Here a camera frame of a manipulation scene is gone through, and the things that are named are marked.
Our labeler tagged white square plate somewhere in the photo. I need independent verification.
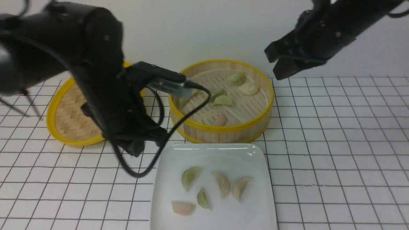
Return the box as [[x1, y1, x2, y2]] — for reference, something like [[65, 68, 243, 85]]
[[150, 143, 278, 230]]

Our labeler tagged small green dumpling on plate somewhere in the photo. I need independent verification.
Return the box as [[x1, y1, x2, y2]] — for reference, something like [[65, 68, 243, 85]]
[[196, 187, 211, 211]]

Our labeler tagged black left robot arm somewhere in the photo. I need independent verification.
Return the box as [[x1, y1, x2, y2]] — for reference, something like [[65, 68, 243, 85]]
[[1, 1, 167, 156]]

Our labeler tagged cream dumpling steamer right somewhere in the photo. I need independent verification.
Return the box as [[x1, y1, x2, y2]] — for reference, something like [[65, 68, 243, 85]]
[[238, 82, 260, 96]]

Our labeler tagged yellow rimmed bamboo steamer basket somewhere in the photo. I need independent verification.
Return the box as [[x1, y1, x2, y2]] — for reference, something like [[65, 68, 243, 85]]
[[178, 59, 274, 143]]

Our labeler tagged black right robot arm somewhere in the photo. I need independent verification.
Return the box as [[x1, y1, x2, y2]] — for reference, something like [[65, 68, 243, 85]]
[[264, 0, 408, 80]]

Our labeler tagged black camera cable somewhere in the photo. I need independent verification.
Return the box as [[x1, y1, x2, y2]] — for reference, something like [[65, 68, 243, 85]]
[[109, 80, 212, 178]]

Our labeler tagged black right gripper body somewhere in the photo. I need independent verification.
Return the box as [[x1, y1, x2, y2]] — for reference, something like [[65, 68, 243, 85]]
[[290, 6, 357, 61]]

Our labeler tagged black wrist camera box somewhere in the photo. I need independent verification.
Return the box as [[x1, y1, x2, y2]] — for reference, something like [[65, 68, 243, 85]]
[[125, 61, 194, 98]]

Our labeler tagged yellow rimmed bamboo steamer lid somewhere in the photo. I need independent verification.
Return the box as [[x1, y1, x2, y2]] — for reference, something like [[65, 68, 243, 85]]
[[46, 61, 145, 147]]

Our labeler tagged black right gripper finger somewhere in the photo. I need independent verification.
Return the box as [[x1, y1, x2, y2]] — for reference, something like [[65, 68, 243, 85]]
[[264, 31, 300, 63], [272, 56, 320, 80]]

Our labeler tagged pink dumpling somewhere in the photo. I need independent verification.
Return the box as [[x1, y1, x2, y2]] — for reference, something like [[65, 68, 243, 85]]
[[212, 114, 227, 127], [171, 201, 196, 216]]

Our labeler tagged beige dumpling on plate right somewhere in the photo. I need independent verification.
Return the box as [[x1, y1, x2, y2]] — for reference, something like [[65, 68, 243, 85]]
[[231, 177, 252, 203]]

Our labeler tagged beige dumpling on plate centre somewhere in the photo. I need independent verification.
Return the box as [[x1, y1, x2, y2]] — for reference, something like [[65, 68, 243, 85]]
[[212, 171, 231, 199]]

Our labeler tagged beige dumpling on plate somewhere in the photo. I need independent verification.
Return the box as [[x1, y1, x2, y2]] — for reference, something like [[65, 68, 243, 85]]
[[231, 177, 252, 203], [212, 171, 231, 199]]

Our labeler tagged green dumpling steamer centre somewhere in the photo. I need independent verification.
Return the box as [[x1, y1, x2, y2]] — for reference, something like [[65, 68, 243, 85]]
[[210, 88, 226, 102]]

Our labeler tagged light green dumpling steamer middle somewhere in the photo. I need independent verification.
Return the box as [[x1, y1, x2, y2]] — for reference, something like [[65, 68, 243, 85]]
[[213, 95, 234, 106]]

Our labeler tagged green dumpling steamer top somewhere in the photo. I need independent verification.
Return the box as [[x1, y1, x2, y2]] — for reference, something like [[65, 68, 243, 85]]
[[228, 72, 246, 86]]

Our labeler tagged green dumpling on plate left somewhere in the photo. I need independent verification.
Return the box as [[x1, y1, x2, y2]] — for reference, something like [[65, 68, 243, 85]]
[[180, 166, 203, 192]]

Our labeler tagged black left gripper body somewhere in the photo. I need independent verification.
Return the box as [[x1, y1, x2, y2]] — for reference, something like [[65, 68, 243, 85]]
[[81, 69, 168, 157]]

